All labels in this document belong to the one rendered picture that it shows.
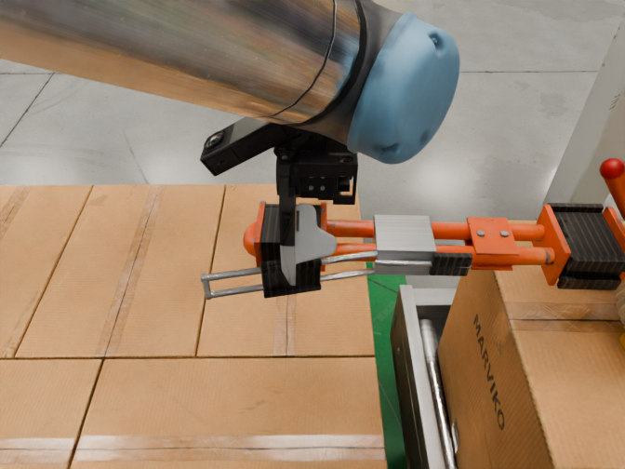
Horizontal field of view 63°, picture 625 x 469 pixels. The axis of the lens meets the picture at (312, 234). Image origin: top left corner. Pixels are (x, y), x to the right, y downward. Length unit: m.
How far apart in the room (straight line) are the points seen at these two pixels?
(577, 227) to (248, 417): 0.71
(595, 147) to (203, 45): 1.76
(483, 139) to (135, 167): 1.77
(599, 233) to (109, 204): 1.27
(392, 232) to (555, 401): 0.28
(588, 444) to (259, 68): 0.59
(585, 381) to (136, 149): 2.39
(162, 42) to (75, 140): 2.79
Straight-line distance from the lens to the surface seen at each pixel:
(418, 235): 0.62
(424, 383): 1.06
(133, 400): 1.16
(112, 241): 1.47
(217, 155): 0.52
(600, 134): 1.86
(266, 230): 0.60
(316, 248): 0.53
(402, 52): 0.25
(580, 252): 0.66
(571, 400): 0.72
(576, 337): 0.77
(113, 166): 2.69
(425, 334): 1.20
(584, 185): 1.98
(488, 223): 0.66
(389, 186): 2.41
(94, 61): 0.17
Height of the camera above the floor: 1.52
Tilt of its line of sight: 45 degrees down
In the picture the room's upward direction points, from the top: straight up
